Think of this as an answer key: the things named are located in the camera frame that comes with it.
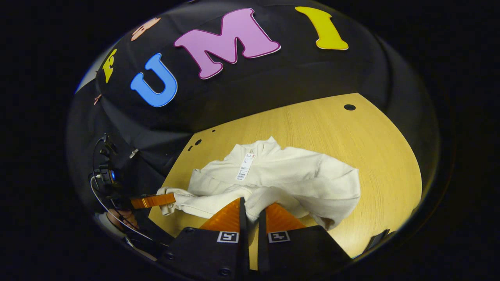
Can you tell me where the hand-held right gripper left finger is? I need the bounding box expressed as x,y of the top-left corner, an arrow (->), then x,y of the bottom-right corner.
158,197 -> 250,281

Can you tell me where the cream white sweatshirt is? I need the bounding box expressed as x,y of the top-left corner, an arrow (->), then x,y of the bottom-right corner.
157,137 -> 361,231

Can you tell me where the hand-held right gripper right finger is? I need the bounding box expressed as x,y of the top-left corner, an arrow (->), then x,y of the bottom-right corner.
258,203 -> 354,281

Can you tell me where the black backdrop cloth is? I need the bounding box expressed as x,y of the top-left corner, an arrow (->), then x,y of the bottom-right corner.
66,0 -> 440,219

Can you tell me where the white paper garment tag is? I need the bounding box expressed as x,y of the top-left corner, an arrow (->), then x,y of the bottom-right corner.
236,152 -> 255,182

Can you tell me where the thin white cable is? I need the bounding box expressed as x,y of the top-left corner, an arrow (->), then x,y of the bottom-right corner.
90,176 -> 169,247

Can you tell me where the black flat object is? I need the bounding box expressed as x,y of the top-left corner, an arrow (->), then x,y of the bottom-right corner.
365,229 -> 391,252

